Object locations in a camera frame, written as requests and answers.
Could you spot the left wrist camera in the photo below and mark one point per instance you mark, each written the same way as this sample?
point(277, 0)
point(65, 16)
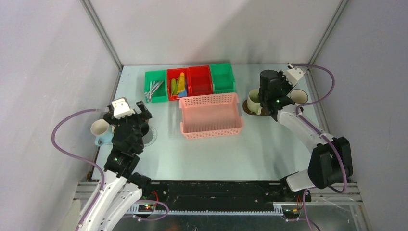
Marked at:
point(121, 108)

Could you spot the green toothpaste tube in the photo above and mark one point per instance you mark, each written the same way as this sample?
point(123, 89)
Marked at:
point(173, 87)

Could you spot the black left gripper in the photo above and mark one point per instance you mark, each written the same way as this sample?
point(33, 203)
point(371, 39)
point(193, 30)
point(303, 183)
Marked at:
point(145, 114)

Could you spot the light green mug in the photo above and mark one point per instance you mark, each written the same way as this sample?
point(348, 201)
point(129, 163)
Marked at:
point(253, 102)

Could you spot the green bin with toothbrushes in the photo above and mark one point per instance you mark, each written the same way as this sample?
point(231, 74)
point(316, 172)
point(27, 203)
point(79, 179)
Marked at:
point(161, 94)

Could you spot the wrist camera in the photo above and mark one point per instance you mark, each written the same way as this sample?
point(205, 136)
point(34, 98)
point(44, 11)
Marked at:
point(121, 108)
point(293, 74)

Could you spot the red bin with toothpaste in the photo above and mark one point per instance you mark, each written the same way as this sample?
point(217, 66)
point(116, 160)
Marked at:
point(171, 74)

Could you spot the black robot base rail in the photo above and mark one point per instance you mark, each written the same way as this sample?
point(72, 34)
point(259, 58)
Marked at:
point(222, 196)

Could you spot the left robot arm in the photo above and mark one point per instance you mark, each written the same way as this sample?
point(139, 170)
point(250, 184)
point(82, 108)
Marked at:
point(120, 186)

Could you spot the brown wooden oval tray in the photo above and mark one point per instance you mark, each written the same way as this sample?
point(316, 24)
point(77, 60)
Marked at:
point(264, 112)

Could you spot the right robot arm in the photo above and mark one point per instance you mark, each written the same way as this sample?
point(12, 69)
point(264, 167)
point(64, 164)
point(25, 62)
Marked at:
point(331, 160)

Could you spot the white mug dark rim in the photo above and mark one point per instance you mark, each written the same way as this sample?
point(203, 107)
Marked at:
point(298, 96)

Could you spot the clear textured oval tray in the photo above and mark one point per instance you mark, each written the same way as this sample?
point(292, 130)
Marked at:
point(154, 132)

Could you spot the white mug blue handle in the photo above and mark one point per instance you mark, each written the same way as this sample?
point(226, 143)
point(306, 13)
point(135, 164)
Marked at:
point(103, 132)

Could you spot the green bin far right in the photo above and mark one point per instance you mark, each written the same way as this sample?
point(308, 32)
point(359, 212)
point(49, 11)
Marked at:
point(222, 78)

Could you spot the pink perforated basket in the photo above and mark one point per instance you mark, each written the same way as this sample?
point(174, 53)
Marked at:
point(213, 115)

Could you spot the red bin with holder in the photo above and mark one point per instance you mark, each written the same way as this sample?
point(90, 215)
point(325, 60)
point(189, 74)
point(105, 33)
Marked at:
point(199, 80)

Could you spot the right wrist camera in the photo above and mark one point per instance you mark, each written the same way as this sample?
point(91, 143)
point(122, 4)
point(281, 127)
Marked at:
point(293, 74)

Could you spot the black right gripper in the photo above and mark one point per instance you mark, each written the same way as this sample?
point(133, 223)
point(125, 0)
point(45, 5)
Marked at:
point(283, 78)

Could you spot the black mug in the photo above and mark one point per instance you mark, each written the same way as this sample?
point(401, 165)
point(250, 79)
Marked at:
point(146, 133)

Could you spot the white toothbrush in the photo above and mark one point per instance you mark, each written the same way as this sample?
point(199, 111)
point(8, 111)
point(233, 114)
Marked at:
point(153, 87)

